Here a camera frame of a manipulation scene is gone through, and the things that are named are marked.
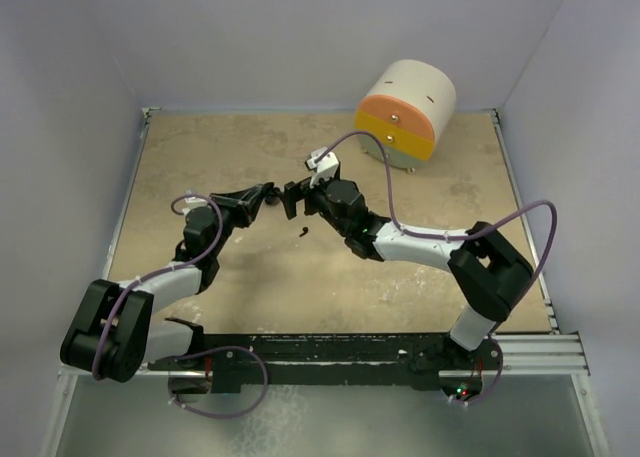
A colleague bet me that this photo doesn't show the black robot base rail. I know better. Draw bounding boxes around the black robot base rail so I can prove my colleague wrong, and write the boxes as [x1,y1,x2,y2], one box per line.
[149,332,503,396]

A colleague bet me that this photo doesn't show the cylindrical three-drawer storage box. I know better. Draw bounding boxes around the cylindrical three-drawer storage box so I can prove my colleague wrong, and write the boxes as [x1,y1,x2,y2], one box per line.
[354,59,457,171]

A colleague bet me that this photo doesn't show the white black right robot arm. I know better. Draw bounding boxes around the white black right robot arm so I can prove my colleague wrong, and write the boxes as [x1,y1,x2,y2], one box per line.
[281,175,533,368]

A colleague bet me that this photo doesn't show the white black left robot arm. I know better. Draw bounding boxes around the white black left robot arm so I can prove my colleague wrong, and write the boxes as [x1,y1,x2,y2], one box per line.
[60,182,277,382]

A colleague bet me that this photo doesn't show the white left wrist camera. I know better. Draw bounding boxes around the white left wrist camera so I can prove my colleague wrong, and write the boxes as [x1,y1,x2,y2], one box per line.
[180,190,208,216]

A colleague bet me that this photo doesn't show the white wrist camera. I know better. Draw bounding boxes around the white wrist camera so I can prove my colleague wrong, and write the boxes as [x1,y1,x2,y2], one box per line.
[305,147,340,188]
[180,190,208,216]

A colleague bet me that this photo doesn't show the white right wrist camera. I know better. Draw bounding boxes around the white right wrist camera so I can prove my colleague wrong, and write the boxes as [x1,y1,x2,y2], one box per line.
[305,147,340,188]

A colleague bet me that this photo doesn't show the aluminium table frame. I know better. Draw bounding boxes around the aluminium table frame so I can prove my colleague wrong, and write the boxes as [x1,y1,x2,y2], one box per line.
[58,109,594,456]

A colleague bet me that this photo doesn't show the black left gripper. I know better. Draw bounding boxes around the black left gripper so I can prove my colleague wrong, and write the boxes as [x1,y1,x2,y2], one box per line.
[205,185,263,257]

